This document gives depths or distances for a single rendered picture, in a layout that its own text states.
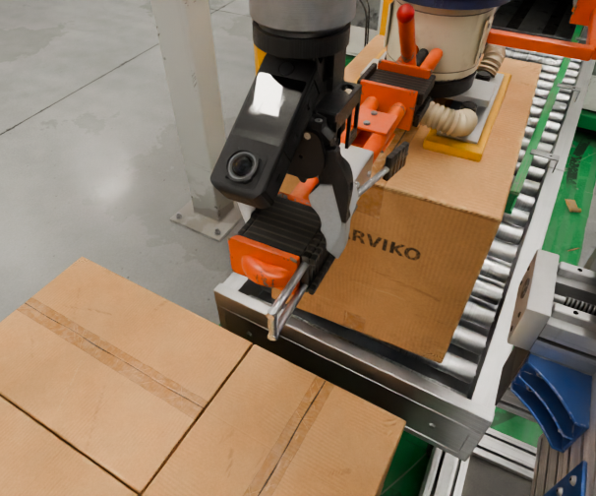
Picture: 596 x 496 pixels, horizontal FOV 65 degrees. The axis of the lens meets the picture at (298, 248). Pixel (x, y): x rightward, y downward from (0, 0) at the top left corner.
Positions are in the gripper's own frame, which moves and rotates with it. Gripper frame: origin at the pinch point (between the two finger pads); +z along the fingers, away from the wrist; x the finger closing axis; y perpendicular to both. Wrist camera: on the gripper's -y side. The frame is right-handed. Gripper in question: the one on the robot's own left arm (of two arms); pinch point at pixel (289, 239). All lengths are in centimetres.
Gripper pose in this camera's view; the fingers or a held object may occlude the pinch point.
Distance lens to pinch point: 46.4
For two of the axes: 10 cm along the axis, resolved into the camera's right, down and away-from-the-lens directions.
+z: -0.1, 7.1, 7.0
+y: 4.3, -6.3, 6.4
